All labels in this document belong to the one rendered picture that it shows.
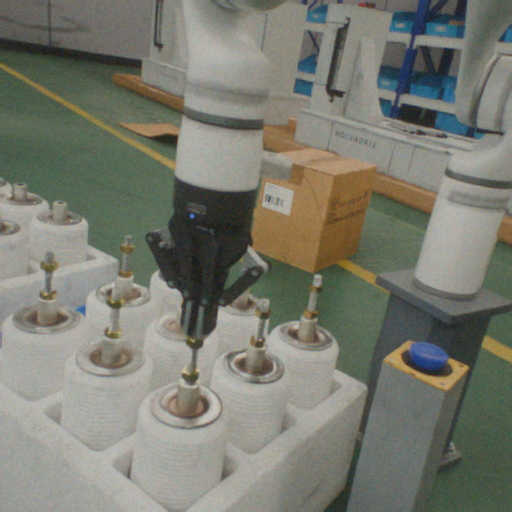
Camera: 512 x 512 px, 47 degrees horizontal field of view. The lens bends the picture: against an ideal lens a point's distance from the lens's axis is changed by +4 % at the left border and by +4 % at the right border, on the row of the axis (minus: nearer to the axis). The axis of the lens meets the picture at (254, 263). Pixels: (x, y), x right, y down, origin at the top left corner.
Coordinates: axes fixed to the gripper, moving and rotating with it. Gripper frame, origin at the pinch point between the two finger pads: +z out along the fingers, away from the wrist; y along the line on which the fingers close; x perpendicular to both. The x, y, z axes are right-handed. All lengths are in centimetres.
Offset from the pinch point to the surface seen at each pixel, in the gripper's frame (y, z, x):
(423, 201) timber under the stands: -9, 32, 218
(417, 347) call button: 19.5, 2.6, 14.9
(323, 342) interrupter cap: 7.5, 10.2, 22.5
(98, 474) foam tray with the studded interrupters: -5.7, 17.4, -5.9
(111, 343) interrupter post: -11.1, 7.7, 1.3
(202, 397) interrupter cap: 0.7, 10.2, 1.9
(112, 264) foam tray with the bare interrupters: -39, 18, 38
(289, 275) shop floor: -25, 36, 101
